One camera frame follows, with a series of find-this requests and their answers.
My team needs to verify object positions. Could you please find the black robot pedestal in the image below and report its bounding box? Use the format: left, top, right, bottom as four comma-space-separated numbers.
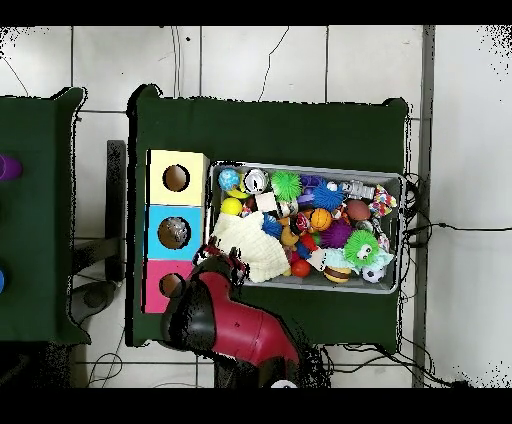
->
213, 355, 265, 388

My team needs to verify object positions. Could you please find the yellow ball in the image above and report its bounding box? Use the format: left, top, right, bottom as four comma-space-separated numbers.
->
220, 197, 244, 216

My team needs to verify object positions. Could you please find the black panel on stand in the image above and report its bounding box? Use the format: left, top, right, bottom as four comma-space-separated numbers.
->
69, 139, 128, 325

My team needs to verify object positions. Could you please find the purple spiky ball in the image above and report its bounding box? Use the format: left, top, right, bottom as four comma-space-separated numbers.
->
319, 218, 354, 249

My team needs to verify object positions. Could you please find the black cable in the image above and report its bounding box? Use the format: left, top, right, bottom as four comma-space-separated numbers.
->
404, 221, 512, 238

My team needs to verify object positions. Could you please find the green spiky ball with eyes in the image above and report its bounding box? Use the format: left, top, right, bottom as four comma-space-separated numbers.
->
342, 229, 380, 268

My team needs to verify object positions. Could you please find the crushed clear plastic bottle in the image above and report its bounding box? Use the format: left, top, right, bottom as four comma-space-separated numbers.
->
161, 218, 190, 247

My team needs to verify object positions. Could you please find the purple cup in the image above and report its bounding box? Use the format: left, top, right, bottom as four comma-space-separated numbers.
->
0, 154, 24, 182

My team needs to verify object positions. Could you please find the cream waffle cloth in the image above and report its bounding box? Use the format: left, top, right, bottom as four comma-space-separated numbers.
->
211, 211, 292, 283

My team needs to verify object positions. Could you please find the side table under green cloth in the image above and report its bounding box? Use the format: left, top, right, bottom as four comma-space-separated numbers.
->
0, 86, 93, 345

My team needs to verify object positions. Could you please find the orange basketball toy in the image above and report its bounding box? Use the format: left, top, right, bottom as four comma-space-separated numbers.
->
310, 207, 334, 232

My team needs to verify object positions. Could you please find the dark green tablecloth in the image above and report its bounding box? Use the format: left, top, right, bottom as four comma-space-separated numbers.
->
125, 83, 410, 348

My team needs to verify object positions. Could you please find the brown football toy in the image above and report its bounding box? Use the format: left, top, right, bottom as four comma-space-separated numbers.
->
345, 199, 372, 222

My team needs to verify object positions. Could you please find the blue globe ball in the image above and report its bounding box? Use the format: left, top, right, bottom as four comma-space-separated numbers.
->
217, 167, 241, 192

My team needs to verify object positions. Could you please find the blue spiky ball with eye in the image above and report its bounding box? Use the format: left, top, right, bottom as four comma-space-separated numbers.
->
311, 180, 346, 212

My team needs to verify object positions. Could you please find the shallow wire mesh bin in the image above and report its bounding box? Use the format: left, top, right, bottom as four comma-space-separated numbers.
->
202, 160, 406, 295

